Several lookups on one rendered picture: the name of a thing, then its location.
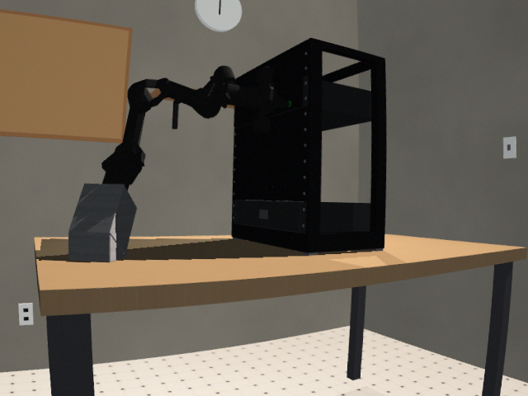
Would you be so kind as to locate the black server rack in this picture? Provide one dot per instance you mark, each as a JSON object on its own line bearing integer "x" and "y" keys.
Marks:
{"x": 286, "y": 163}

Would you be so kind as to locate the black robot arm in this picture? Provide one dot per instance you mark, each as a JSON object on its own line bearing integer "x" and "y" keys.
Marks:
{"x": 205, "y": 101}

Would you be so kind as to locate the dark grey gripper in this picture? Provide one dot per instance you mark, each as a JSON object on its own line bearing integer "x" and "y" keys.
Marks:
{"x": 262, "y": 124}

